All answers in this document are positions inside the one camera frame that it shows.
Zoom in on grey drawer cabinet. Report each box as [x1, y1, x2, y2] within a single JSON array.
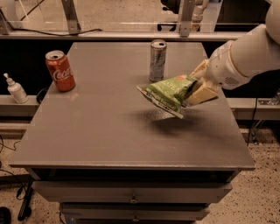
[[11, 42, 254, 224]]

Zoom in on white pump bottle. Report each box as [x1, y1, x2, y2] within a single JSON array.
[[3, 73, 29, 104]]

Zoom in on grey drawer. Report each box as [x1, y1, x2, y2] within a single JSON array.
[[33, 181, 232, 204], [60, 203, 209, 221]]

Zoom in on silver redbull can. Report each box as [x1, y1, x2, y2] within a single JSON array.
[[149, 39, 167, 81]]

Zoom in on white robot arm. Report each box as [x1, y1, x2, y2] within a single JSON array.
[[184, 0, 280, 106]]

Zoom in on red coca-cola can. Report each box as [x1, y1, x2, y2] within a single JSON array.
[[45, 50, 75, 92]]

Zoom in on top grey drawer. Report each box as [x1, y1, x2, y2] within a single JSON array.
[[33, 181, 232, 204]]

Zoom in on right metal bracket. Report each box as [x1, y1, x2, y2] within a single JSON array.
[[179, 0, 195, 38]]

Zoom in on black floor cables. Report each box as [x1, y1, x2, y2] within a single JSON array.
[[0, 135, 34, 222]]

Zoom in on lower grey drawer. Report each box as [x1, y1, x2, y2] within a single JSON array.
[[60, 203, 209, 221]]

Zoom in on green jalapeno chip bag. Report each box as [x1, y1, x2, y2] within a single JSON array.
[[136, 74, 197, 119]]

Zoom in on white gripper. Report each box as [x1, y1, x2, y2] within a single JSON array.
[[185, 40, 251, 106]]

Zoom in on metal bracket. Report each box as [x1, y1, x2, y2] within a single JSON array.
[[61, 0, 81, 35], [179, 0, 195, 38]]

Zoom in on left metal bracket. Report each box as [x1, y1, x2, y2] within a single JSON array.
[[61, 0, 81, 35]]

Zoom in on black cable on shelf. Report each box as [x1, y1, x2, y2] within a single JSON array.
[[5, 20, 103, 38]]

